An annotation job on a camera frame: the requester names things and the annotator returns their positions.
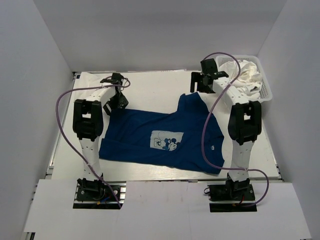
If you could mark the white t-shirt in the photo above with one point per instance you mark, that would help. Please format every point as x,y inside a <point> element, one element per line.
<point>249,82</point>
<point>87,80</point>

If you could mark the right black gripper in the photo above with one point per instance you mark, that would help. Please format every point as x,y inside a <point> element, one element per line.
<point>196,77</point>

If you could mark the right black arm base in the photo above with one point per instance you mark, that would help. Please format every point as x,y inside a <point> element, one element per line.
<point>221,201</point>

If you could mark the white plastic basket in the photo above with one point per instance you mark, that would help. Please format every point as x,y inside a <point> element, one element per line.
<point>265,92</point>

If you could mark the folded white t-shirt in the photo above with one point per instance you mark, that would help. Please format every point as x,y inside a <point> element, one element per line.
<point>87,80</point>

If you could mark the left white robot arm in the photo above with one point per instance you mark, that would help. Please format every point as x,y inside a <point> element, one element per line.
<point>88,122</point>

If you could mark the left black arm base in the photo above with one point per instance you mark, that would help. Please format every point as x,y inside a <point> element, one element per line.
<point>87,199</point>

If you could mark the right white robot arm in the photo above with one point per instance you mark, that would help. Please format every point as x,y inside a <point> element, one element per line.
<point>244,125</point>

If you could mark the blue t-shirt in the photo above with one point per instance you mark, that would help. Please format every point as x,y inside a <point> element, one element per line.
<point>179,140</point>

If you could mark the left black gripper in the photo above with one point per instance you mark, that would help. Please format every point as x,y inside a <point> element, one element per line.
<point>123,102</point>

